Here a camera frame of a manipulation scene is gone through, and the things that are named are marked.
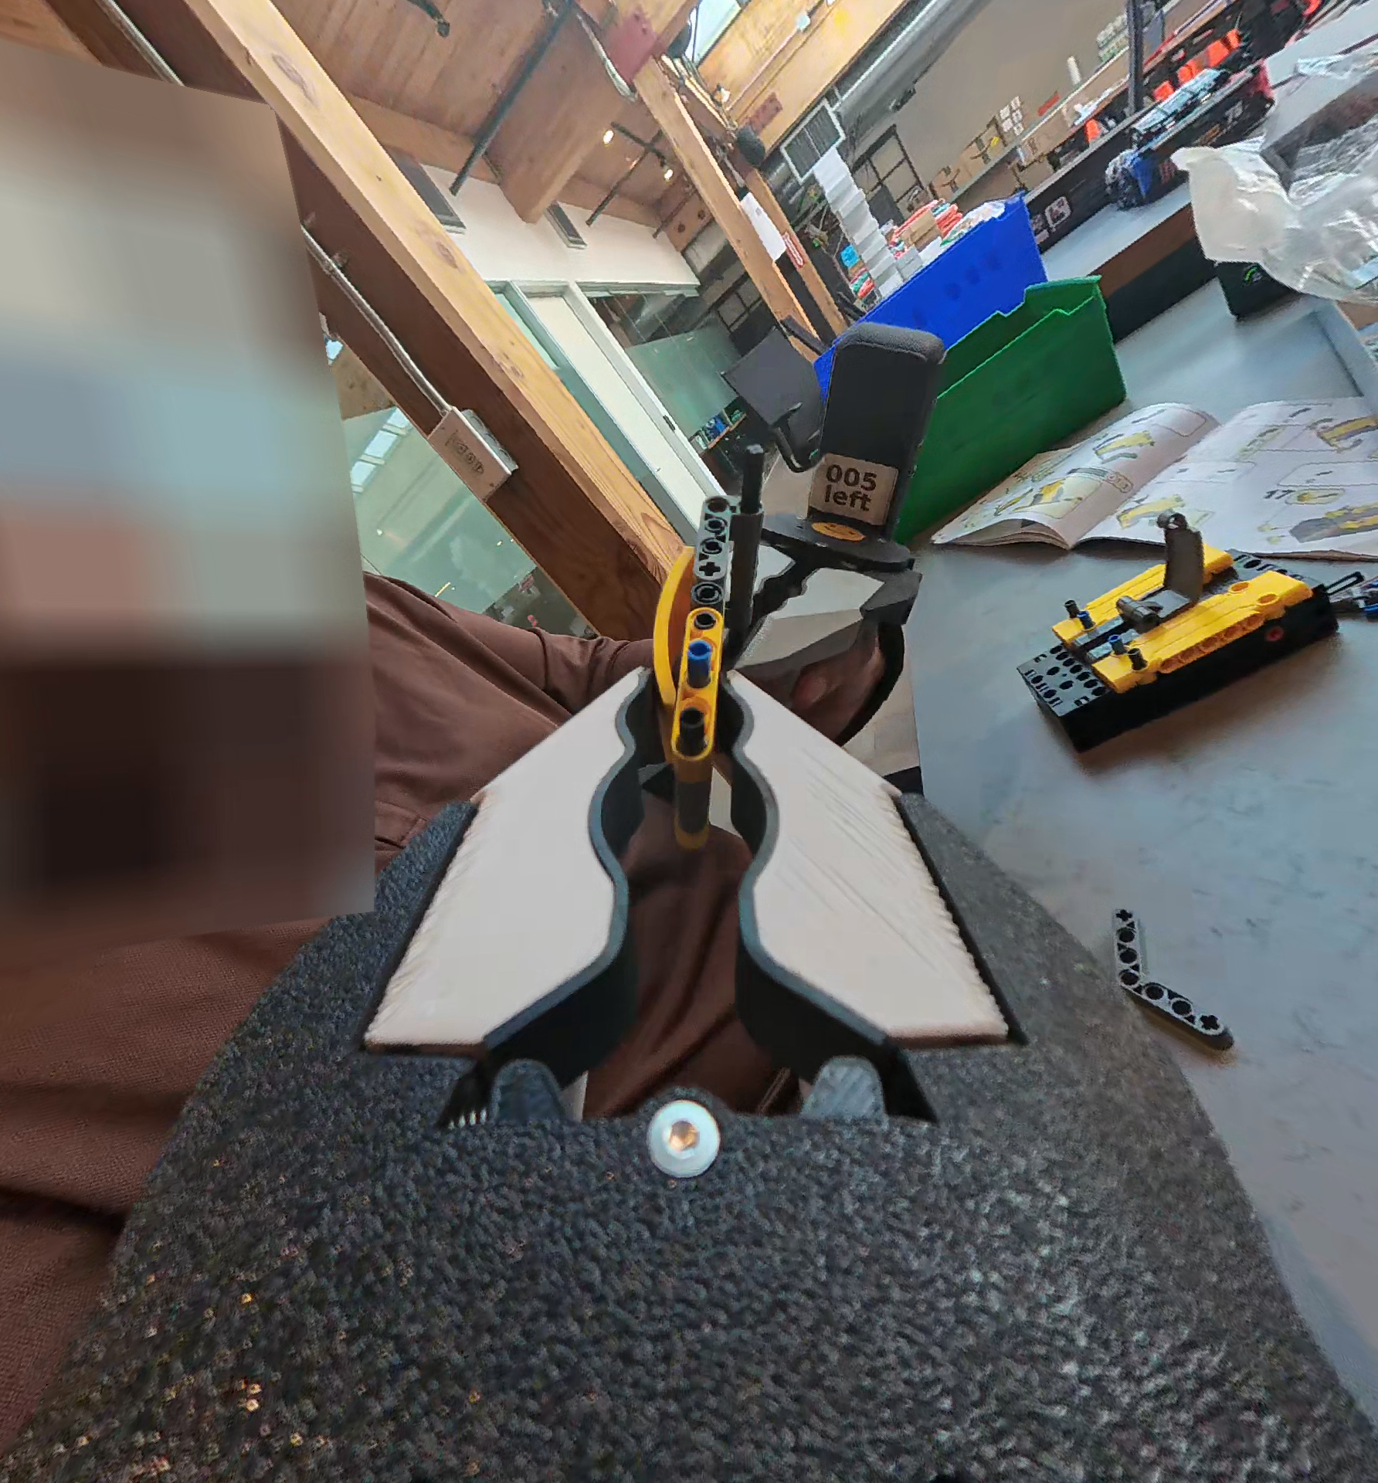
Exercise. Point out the black office chair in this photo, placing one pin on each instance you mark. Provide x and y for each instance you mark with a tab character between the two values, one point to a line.
776	384

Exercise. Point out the small yellow grey brick assembly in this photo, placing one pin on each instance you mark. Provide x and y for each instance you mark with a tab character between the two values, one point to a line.
694	695

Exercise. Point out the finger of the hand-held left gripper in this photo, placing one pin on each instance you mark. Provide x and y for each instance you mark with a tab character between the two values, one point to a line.
822	626

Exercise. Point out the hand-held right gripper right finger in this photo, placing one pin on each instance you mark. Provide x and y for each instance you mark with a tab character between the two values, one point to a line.
862	905

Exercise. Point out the building instruction booklet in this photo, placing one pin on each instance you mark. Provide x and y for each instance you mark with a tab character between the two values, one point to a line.
1256	464

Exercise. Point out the blue plastic bin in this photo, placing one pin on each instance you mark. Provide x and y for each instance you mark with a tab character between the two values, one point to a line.
966	278

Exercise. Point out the metal electrical box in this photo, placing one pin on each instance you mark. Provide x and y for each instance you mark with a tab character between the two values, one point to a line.
468	447

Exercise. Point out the stack of white storage boxes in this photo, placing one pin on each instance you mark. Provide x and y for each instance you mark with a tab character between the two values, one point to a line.
845	222

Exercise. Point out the black cardboard box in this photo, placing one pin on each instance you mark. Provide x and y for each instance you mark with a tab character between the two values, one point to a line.
1256	291

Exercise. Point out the open cardboard box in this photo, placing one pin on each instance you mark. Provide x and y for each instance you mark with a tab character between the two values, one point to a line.
1354	384

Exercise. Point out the grey angled beam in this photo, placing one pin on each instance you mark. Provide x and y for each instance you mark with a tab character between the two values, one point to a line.
1152	998

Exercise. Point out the crumpled clear plastic bag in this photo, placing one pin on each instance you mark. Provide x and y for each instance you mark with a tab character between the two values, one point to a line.
1303	198

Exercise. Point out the person's left hand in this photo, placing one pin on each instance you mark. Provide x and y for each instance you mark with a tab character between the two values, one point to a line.
838	695

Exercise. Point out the green plastic bin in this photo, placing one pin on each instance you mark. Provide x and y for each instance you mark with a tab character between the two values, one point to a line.
1024	395

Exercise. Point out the yellow black brick chassis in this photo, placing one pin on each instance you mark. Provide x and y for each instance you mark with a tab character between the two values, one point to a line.
1186	631

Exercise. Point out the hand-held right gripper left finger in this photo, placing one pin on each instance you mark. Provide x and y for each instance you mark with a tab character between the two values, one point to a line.
503	916

